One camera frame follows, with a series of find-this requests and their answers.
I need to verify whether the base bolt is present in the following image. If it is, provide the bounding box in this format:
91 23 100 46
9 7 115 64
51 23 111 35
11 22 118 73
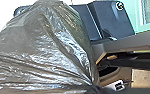
115 1 125 10

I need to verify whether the green framed glass door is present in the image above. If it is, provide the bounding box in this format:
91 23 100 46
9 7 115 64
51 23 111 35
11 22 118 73
123 0 150 35

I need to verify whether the black trash bag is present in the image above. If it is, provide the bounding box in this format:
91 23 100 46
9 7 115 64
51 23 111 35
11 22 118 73
0 0 100 94

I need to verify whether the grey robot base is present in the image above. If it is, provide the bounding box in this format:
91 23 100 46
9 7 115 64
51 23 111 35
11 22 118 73
13 0 137 88

